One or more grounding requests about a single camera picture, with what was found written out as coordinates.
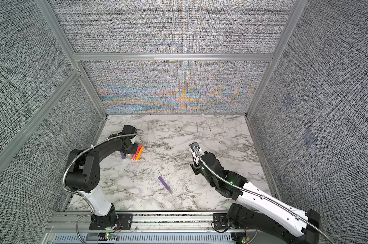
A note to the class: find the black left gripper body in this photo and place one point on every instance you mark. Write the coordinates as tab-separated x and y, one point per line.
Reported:
131	148

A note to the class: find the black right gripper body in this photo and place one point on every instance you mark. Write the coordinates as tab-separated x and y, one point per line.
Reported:
196	169

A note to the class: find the pink highlighter pen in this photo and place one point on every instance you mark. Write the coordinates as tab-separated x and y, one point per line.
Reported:
136	154

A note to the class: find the orange highlighter pen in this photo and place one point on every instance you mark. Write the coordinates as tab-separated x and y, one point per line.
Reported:
139	152

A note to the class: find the purple highlighter pen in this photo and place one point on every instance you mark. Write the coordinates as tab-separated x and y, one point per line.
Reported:
165	184

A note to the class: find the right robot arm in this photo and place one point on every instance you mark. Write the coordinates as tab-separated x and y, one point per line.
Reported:
255	209

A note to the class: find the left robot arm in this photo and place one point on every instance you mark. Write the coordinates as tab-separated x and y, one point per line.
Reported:
82	175

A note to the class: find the aluminium horizontal back bar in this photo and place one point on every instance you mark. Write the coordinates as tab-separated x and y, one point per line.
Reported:
170	57

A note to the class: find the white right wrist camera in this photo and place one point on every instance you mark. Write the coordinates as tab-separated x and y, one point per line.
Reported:
194	147

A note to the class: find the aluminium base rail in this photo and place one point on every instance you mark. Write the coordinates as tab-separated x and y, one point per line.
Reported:
142	220

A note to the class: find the grey slotted cable duct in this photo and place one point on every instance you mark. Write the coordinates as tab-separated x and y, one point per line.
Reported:
160	238

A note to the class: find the aluminium left wall bar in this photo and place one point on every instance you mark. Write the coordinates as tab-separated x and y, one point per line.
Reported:
20	139

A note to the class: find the aluminium corner frame post left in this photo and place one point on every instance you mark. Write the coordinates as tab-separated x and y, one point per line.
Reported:
54	25

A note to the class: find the aluminium corner frame post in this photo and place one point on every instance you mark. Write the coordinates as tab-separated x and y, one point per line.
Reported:
281	44
54	25

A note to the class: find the aluminium corner frame post right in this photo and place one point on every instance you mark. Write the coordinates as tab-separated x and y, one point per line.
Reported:
281	44

